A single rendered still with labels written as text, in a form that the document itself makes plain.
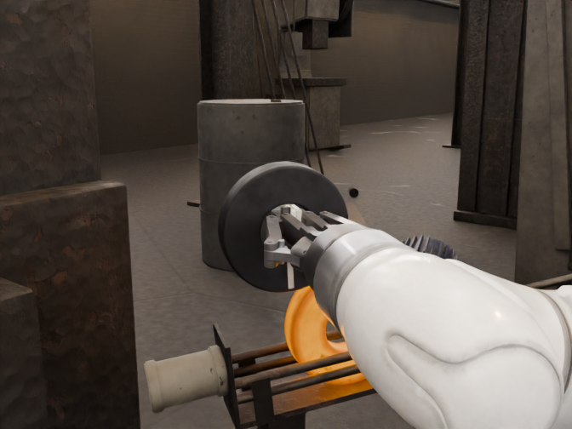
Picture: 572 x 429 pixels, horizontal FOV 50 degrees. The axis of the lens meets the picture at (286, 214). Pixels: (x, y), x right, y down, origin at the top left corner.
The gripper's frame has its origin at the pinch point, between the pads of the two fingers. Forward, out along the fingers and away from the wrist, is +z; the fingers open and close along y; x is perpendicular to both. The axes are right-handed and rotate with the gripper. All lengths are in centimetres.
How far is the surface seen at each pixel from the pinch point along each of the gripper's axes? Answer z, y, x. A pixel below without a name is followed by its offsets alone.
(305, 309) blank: -2.1, 1.9, -11.4
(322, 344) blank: -2.4, 4.1, -16.3
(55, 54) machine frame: 22.4, -24.7, 17.5
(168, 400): -3.4, -14.9, -20.0
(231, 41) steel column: 388, 84, 20
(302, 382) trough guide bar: -4.5, 0.9, -19.8
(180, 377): -3.0, -13.4, -17.5
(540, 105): 156, 167, -5
